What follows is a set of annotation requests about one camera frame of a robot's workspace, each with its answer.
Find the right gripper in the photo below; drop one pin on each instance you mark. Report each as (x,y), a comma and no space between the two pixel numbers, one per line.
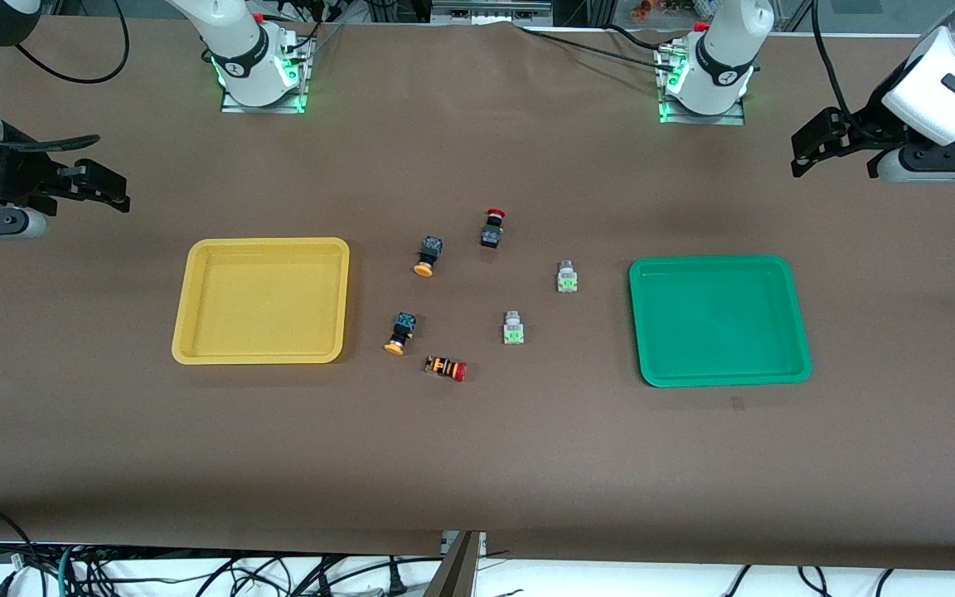
(15,177)

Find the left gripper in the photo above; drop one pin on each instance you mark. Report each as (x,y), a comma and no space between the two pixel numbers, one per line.
(870,127)

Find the green push button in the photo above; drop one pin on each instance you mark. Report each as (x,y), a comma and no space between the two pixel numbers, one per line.
(567,278)
(513,328)

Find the yellow push button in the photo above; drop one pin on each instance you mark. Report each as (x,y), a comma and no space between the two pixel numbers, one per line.
(400,333)
(428,255)

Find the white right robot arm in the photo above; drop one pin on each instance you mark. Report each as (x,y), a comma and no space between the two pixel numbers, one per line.
(249,50)

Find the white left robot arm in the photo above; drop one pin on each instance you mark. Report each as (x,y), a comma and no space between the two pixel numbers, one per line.
(722,58)

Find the yellow plastic tray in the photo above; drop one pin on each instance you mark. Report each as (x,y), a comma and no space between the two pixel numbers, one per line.
(262,303)

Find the green plastic tray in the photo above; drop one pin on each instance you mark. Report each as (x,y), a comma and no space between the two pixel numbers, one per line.
(718,323)

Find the orange small object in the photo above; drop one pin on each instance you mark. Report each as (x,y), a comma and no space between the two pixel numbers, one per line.
(650,8)

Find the red mushroom button black body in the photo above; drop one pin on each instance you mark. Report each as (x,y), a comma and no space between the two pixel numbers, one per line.
(492,229)

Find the grey metal device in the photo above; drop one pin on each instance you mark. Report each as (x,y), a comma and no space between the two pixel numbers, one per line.
(490,10)

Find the red button orange striped body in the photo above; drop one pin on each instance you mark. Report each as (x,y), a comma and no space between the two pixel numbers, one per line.
(446,367)

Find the brown table cover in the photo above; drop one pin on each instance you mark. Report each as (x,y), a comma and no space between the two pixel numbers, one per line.
(477,464)

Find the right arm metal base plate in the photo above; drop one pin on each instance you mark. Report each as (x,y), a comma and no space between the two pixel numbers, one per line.
(293,101)

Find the metal frame post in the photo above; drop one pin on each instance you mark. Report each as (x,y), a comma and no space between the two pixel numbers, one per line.
(461,568)

